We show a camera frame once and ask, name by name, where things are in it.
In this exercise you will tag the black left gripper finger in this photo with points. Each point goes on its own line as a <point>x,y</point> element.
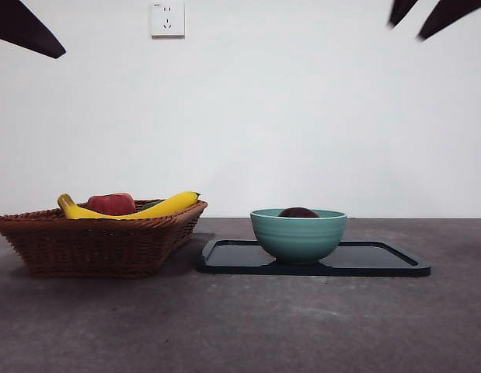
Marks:
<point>22,27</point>

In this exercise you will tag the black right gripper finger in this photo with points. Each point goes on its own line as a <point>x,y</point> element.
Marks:
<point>454,15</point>
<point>402,9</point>

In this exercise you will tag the dark purple plum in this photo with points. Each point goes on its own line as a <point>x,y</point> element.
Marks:
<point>298,212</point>

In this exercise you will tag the teal ceramic bowl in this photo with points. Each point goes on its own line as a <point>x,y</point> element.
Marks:
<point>298,241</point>

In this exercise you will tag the red apple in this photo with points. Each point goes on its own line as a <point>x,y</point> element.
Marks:
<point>110,202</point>

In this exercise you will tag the green vegetable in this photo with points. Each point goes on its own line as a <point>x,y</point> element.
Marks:
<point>148,204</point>

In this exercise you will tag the yellow banana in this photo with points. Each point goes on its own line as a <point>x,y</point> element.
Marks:
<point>166,206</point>

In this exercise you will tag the brown wicker basket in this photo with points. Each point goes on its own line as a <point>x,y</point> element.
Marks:
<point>96,248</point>

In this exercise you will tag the black rectangular tray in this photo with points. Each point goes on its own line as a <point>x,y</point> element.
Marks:
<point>232,260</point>

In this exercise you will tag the white wall power socket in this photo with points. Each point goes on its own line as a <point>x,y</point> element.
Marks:
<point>168,19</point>

